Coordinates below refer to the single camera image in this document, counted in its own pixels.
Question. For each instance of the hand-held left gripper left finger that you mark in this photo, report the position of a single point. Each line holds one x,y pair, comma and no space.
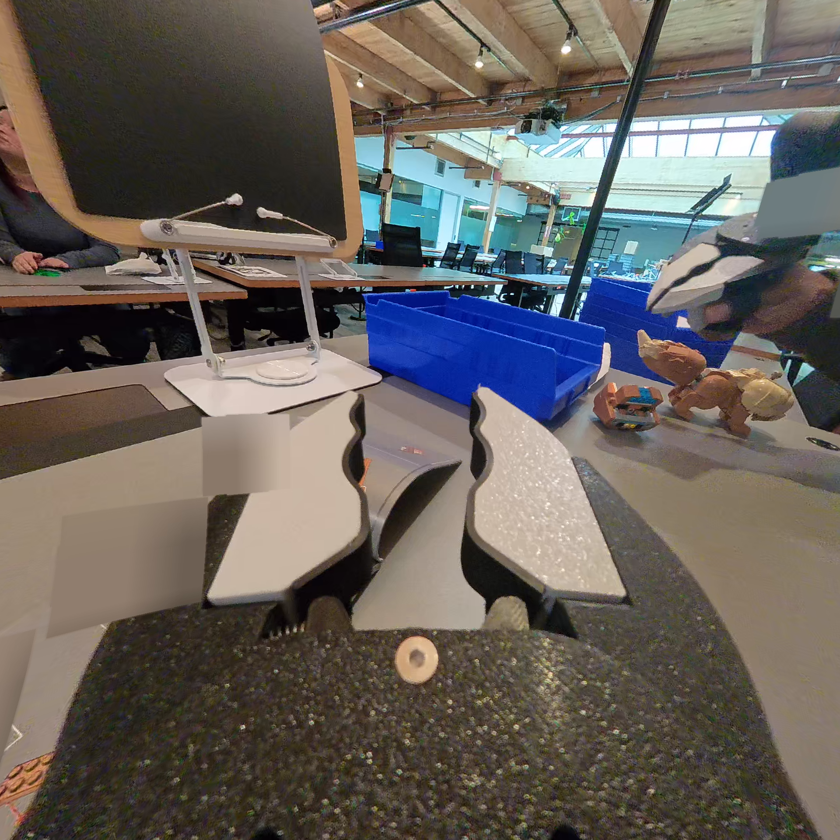
295,525

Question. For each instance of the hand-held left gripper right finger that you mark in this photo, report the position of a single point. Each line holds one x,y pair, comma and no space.
538,505

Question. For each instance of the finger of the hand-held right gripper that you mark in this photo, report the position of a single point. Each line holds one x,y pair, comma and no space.
695,292
689,262

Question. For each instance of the blue plastic bin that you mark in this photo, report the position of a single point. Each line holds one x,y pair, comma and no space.
459,354

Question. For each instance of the brown lego dog model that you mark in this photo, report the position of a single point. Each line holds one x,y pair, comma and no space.
709,387

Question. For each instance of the grey lego instruction booklet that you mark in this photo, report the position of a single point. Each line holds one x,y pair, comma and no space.
420,479

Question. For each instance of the small brown lego model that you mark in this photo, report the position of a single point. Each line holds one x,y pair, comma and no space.
623,407

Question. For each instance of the person's right hand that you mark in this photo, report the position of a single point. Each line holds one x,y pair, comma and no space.
787,302

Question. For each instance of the stacked blue bins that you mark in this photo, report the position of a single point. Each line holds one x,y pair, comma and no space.
617,308

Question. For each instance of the white paper sheet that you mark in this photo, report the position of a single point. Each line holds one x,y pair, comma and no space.
607,364

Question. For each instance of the black slanted pole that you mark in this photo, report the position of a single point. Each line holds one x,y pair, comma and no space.
617,164

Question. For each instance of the white phone stand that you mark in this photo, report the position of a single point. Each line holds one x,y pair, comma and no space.
282,387

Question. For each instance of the row of black office chairs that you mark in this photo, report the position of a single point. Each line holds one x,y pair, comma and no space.
518,259

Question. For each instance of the black table grommet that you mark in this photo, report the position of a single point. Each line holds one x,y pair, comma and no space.
823,443

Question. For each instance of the white ceiling projector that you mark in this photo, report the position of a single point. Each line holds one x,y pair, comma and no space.
538,128

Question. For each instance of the black desk mat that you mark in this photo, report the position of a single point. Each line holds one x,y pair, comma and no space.
79,426

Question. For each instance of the small white stand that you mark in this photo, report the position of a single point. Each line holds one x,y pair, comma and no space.
338,268

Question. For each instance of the long grey desk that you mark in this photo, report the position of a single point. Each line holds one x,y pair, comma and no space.
394,272

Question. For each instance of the black office chair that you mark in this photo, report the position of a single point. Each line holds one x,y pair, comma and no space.
401,244

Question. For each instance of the white crumpled tissue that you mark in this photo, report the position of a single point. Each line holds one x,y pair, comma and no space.
134,266

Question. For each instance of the wooden-edged desk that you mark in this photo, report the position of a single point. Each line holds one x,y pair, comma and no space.
98,289

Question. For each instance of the black wood-rimmed divider panel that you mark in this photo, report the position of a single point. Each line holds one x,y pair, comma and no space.
184,98

